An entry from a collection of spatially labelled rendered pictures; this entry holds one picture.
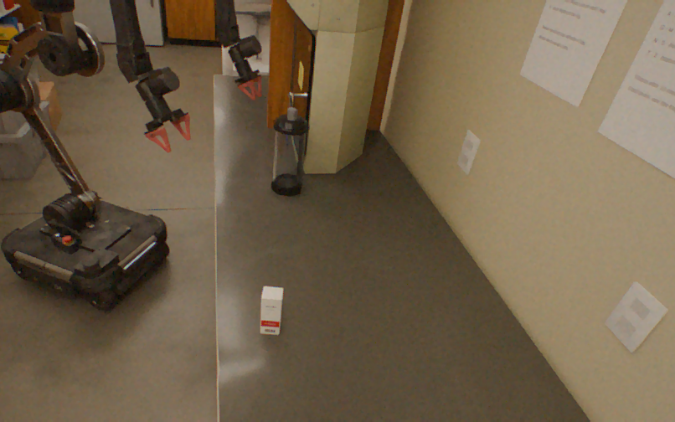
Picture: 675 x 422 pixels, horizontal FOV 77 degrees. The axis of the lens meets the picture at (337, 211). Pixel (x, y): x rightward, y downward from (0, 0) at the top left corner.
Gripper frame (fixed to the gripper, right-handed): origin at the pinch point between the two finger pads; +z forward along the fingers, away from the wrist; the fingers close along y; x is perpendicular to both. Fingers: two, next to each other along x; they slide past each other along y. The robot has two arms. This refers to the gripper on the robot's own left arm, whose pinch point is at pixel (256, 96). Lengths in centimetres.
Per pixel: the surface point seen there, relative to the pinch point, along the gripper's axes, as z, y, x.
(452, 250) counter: 53, -47, -70
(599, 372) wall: 63, -81, -101
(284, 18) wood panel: -21.9, 0.2, -24.6
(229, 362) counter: 34, -104, -37
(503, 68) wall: 11, -29, -92
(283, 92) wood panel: 2.1, 0.7, -11.8
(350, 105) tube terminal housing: 10.6, -19.1, -44.7
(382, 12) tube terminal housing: -12, -7, -61
